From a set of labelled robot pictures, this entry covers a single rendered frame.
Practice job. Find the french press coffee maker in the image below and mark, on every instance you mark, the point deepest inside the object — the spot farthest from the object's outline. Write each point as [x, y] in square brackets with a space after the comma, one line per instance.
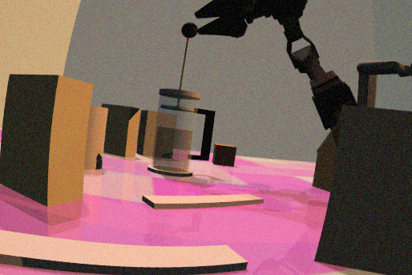
[175, 126]

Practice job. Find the tan flat bar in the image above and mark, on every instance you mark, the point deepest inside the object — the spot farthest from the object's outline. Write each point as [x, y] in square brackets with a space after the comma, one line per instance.
[27, 250]
[171, 202]

